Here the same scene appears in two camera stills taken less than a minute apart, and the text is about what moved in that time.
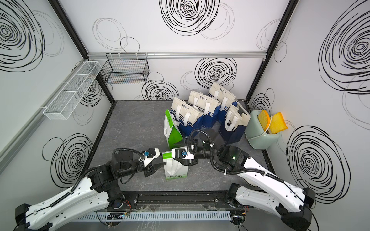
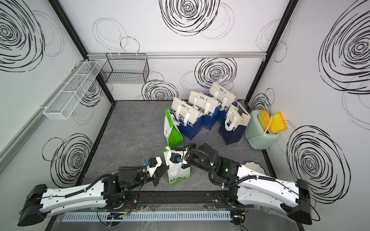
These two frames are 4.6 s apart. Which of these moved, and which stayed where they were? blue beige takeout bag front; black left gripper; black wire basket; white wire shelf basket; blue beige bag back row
Moved: black left gripper
Stayed: blue beige bag back row; white wire shelf basket; blue beige takeout bag front; black wire basket
